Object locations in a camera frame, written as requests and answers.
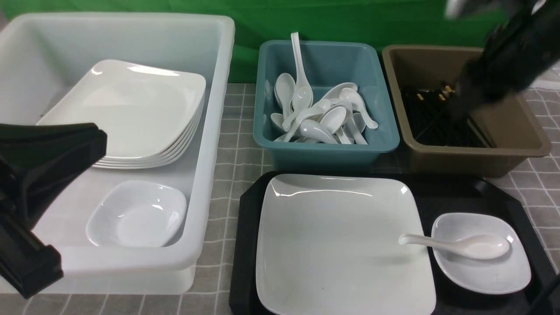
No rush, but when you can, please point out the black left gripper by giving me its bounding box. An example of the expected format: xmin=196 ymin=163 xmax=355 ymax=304
xmin=0 ymin=123 xmax=108 ymax=299

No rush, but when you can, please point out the large white square plate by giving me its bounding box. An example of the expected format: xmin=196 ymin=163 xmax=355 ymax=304
xmin=255 ymin=174 xmax=436 ymax=315

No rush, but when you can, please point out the white ceramic soup spoon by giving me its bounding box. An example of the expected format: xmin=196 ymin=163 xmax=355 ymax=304
xmin=399 ymin=234 xmax=510 ymax=260

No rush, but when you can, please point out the small white square bowl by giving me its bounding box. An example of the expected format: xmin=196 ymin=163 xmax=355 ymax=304
xmin=431 ymin=213 xmax=532 ymax=295

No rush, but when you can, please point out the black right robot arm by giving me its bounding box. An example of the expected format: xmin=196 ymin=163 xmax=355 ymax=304
xmin=444 ymin=0 xmax=560 ymax=119

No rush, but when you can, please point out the small white bowl in tub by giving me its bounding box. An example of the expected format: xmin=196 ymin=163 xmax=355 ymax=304
xmin=86 ymin=181 xmax=187 ymax=248

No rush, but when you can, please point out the large white plastic tub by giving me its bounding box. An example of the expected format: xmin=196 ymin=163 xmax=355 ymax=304
xmin=0 ymin=12 xmax=235 ymax=295

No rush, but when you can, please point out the stack of white square plates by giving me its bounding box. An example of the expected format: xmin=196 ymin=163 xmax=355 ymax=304
xmin=38 ymin=59 xmax=207 ymax=169

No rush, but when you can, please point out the upright white soup spoon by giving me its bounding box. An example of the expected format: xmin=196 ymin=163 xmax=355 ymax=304
xmin=291 ymin=32 xmax=314 ymax=113

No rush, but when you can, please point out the pile of white soup spoons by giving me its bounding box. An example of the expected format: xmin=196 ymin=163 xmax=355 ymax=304
xmin=264 ymin=73 xmax=379 ymax=145

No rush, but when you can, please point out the teal plastic bin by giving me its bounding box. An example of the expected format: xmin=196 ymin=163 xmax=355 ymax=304
xmin=253 ymin=40 xmax=400 ymax=172

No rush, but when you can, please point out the pile of black chopsticks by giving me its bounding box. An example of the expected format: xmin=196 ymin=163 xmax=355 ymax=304
xmin=400 ymin=81 xmax=497 ymax=149

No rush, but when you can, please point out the black plastic serving tray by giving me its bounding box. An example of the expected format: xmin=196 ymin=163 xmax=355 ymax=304
xmin=229 ymin=170 xmax=559 ymax=315

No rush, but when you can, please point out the green backdrop cloth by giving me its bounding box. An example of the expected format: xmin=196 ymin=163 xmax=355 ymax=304
xmin=1 ymin=0 xmax=507 ymax=83

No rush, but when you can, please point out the brown plastic bin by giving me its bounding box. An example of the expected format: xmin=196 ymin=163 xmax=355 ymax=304
xmin=382 ymin=45 xmax=551 ymax=177

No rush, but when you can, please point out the grey checkered tablecloth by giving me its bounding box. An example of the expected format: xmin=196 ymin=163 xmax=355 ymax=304
xmin=0 ymin=83 xmax=560 ymax=315

